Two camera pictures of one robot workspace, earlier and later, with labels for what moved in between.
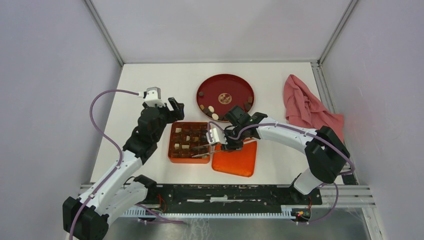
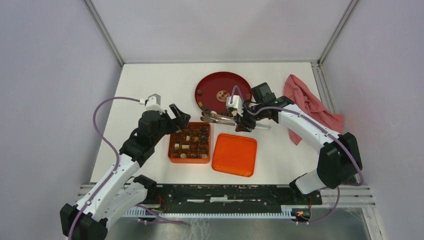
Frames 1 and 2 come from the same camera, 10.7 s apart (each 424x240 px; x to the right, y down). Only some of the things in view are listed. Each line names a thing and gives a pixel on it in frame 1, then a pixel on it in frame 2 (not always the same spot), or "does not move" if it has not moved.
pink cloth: [302, 110] does not move
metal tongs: [217, 145] to [208, 116]
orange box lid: [240, 162] does not move
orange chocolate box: [183, 136] does not move
